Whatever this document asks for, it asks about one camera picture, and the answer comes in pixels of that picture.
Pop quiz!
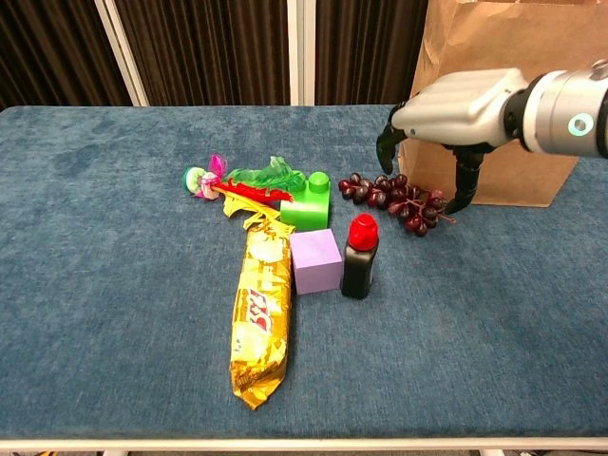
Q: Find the white partition post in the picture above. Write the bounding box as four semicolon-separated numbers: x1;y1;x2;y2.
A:
93;0;150;107
286;0;317;106

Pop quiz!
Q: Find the white table edge rail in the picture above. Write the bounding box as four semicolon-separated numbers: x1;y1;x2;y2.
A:
0;436;608;453

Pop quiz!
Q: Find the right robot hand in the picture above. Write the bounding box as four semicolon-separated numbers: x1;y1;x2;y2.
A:
375;67;531;216

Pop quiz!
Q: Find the colourful feather shuttlecock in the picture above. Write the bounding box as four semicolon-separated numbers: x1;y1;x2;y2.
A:
181;154;308;222

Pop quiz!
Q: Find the dark pleated partition panel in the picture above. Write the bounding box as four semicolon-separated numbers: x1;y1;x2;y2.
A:
113;0;292;106
0;0;133;111
314;0;431;106

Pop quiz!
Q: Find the small red toy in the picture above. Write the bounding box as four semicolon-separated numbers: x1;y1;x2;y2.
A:
340;212;380;300

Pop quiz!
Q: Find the purple cube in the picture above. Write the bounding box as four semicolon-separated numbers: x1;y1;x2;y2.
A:
288;227;344;296

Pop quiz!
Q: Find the gold biscuit packet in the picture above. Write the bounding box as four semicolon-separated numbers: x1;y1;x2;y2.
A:
229;216;296;410

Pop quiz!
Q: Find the green toy brick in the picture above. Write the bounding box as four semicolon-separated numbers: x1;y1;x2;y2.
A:
278;170;333;233

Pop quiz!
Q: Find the purple grape bunch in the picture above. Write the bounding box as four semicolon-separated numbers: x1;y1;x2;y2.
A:
337;172;458;238

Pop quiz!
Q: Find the brown paper bag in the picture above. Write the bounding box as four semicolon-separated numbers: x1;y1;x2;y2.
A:
397;0;608;209

